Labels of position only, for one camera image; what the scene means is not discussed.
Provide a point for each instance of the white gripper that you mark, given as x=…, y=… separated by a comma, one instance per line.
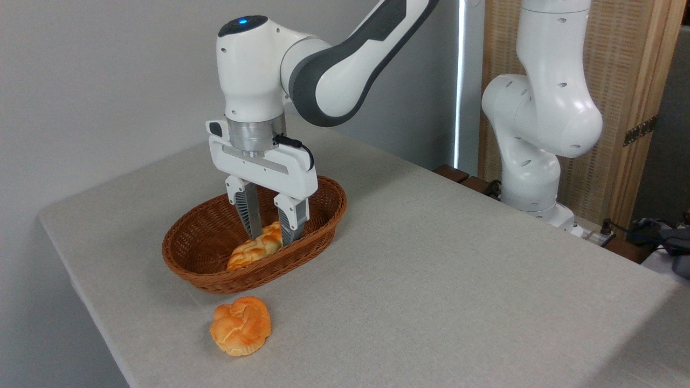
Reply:
x=280, y=170

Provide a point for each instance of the long braided bread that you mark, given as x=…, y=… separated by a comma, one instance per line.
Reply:
x=253, y=253

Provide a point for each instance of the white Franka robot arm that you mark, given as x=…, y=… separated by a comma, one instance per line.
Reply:
x=253, y=75

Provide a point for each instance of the round knotted bread roll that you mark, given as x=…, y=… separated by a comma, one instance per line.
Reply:
x=241, y=326

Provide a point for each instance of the brown wicker oval basket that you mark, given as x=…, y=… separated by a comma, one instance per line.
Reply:
x=205, y=242

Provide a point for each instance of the grey tablecloth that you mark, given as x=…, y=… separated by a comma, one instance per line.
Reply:
x=458, y=296

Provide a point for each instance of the metal screen hinge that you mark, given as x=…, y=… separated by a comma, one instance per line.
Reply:
x=640, y=130

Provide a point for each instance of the wooden rattan folding screen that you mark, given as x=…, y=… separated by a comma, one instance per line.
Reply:
x=625, y=59

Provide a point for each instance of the dark grey cloth bundle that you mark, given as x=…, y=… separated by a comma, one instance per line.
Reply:
x=676, y=242

